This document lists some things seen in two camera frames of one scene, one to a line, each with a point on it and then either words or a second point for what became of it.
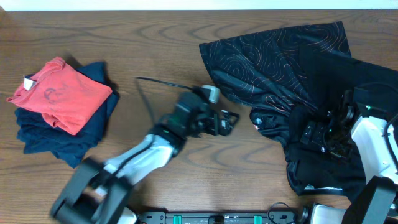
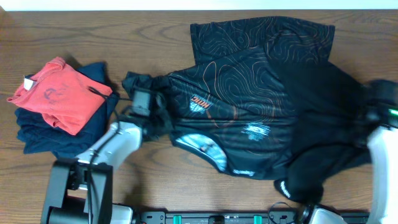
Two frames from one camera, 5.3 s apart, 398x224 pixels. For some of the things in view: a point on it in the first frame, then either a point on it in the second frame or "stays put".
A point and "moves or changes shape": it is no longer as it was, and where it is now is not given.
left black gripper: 213,121 -> 167,125
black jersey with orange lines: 263,69 moves or changes shape
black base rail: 271,217 stays put
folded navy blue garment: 37,135 stays put
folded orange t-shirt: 66,98 stays put
